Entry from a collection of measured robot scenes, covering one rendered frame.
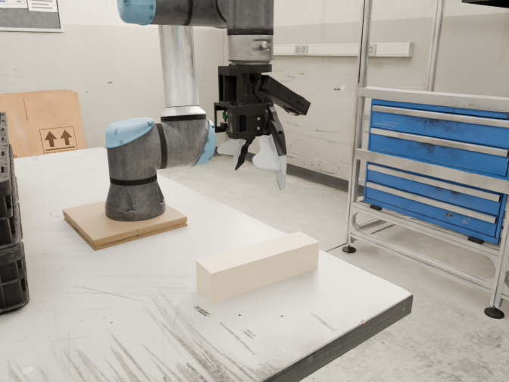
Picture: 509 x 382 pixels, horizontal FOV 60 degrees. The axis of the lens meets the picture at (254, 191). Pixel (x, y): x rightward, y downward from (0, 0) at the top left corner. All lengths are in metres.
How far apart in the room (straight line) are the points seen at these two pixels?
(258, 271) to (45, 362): 0.36
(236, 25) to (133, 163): 0.48
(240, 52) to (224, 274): 0.37
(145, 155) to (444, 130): 1.47
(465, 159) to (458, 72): 1.06
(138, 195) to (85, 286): 0.29
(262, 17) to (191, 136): 0.47
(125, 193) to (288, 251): 0.45
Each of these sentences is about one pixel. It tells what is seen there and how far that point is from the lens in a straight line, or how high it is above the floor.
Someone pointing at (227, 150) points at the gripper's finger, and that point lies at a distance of 0.81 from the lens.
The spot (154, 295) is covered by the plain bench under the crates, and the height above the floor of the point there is 0.70.
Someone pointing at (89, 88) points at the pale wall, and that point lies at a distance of 4.24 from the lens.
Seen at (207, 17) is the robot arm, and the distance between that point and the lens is 0.79.
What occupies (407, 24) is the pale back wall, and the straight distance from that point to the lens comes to 3.29.
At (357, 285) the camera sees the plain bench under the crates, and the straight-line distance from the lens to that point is 0.86.
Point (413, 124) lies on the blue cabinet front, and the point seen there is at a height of 0.78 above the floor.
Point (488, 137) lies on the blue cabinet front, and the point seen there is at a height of 0.77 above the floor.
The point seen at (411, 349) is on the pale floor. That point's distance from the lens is 1.93.
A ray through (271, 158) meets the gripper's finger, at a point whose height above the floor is 0.95.
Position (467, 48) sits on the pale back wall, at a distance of 3.07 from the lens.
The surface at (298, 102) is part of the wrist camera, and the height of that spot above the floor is 1.03.
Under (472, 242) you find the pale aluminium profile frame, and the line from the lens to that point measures 2.19.
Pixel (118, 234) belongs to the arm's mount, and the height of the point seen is 0.72.
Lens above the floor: 1.12
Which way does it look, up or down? 18 degrees down
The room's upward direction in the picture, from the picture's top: straight up
